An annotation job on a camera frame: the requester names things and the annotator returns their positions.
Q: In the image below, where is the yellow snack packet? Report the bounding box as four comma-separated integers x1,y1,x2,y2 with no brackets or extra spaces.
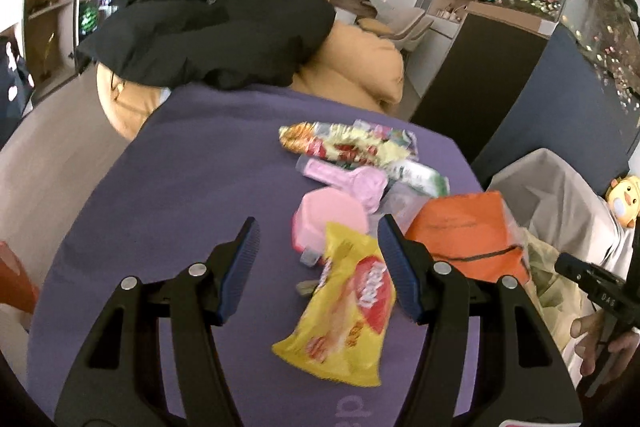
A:
271,222,397,388

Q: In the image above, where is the trash bin with liner bag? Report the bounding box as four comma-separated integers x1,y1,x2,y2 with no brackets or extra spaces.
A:
515,227,601,388

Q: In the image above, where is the clear plastic wrapper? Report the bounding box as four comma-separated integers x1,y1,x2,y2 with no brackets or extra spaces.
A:
378,182,432,229

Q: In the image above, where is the green and white milk carton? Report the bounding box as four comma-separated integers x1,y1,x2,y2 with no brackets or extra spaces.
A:
387,159,451,198

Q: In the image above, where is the dark blue partition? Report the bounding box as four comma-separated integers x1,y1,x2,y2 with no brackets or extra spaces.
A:
470,27,640,192

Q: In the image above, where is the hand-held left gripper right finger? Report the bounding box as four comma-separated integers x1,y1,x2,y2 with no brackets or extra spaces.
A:
377,214,583,427

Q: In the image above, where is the black jacket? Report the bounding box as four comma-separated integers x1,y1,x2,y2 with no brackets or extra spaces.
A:
75,0,337,90

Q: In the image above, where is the yellow duck toy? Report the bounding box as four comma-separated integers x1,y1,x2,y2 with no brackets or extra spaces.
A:
606,174,640,228

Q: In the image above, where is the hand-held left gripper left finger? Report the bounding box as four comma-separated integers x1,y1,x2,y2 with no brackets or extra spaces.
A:
54,217,262,427

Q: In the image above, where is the purple table cloth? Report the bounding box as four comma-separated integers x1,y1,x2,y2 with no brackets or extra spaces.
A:
27,84,486,427

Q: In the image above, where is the pink plastic box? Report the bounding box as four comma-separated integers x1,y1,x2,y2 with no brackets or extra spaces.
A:
292,187,370,268

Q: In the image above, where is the wooden shelf cabinet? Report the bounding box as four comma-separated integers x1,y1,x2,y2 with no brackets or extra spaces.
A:
20,0,101,102

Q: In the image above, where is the tan plush cushion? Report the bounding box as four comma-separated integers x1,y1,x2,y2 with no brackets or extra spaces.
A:
95,0,406,140

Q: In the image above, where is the dark fish tank cabinet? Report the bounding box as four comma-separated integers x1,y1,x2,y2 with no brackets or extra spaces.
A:
410,12,551,158

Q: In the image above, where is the dark patterned cloth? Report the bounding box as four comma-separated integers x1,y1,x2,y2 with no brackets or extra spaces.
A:
0,36,37,148

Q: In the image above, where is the person's right hand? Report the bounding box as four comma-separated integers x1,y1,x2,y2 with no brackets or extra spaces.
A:
570,311,640,378

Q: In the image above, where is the colourful crumpled snack wrapper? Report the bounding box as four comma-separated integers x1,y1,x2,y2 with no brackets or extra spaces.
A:
278,121,408,168

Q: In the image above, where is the grey dining chair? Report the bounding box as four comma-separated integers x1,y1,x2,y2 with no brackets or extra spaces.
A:
357,7,436,54

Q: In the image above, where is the pink sachet wrapper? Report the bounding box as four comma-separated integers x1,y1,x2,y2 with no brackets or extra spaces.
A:
296,155,388,214

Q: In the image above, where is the white cloth cover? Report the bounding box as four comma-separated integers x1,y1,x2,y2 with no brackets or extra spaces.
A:
487,148,636,288

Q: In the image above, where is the pink and green wrapper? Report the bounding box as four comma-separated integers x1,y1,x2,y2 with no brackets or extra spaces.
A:
352,119,418,158

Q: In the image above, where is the orange packet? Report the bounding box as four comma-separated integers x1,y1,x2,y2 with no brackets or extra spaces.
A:
404,191,531,285

